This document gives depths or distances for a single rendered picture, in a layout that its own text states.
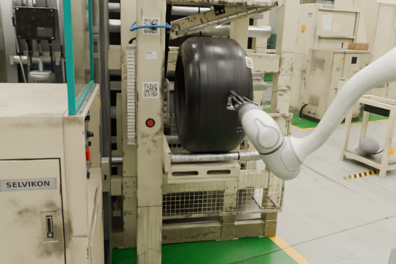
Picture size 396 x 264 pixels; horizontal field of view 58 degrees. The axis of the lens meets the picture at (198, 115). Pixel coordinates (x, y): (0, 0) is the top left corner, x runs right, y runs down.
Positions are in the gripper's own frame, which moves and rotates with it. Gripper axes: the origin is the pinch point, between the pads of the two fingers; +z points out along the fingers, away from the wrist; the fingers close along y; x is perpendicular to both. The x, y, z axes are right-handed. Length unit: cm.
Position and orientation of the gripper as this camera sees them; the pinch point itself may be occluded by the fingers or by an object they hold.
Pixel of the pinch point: (233, 96)
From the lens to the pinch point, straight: 149.7
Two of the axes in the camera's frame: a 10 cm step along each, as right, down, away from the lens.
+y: -9.8, 0.1, -1.9
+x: -0.6, 9.3, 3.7
